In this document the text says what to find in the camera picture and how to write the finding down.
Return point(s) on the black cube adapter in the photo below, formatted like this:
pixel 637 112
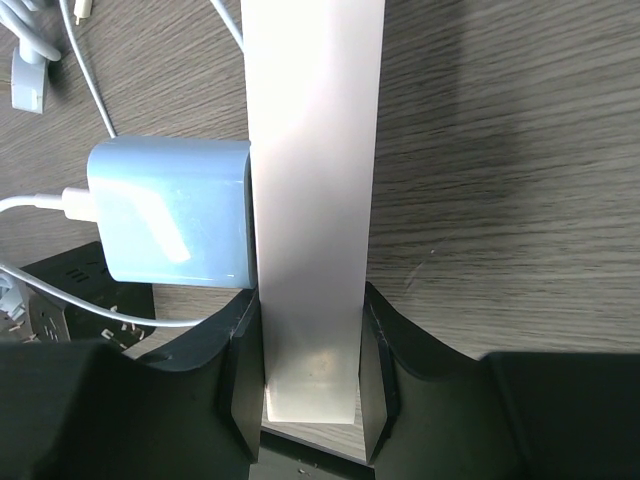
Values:
pixel 82 272

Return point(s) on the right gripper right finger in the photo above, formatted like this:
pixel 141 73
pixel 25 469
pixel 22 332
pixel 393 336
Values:
pixel 431 412

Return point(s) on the white power strip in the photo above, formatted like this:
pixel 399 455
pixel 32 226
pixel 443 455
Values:
pixel 312 73

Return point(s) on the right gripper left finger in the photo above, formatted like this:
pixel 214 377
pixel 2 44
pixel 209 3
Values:
pixel 190 409

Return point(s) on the blue usb charger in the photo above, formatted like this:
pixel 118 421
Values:
pixel 175 211

